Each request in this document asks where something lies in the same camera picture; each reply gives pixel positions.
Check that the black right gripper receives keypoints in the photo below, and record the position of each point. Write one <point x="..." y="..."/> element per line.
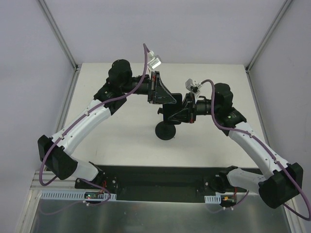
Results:
<point x="191" y="108"/>

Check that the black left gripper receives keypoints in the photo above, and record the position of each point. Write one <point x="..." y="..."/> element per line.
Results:
<point x="153" y="87"/>

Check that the black smartphone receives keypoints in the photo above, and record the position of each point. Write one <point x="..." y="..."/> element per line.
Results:
<point x="169" y="110"/>

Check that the black round-base phone stand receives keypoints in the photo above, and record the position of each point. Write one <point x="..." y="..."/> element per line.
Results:
<point x="165" y="130"/>

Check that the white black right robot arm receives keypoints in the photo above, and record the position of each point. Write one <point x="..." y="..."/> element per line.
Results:
<point x="279" y="180"/>

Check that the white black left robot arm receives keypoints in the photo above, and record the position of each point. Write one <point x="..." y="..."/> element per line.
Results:
<point x="55" y="152"/>

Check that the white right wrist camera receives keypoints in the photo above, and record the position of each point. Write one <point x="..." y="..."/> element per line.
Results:
<point x="193" y="86"/>

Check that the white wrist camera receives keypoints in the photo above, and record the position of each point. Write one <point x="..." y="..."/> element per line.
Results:
<point x="154" y="61"/>
<point x="193" y="86"/>

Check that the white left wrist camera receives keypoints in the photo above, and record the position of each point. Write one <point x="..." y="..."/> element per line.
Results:
<point x="154" y="61"/>

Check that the white right cable duct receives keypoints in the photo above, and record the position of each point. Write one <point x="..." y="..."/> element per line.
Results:
<point x="213" y="199"/>

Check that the white cable duct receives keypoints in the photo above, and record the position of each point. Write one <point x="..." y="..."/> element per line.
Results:
<point x="77" y="195"/>
<point x="213" y="199"/>

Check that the aluminium left frame post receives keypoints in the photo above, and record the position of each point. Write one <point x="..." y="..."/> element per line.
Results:
<point x="57" y="33"/>

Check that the aluminium frame post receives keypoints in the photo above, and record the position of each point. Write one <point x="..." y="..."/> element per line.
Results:
<point x="269" y="33"/>
<point x="57" y="33"/>

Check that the aluminium right frame post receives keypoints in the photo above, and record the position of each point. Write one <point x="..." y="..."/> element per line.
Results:
<point x="269" y="33"/>

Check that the white left cable duct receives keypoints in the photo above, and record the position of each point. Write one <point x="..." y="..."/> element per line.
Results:
<point x="77" y="195"/>

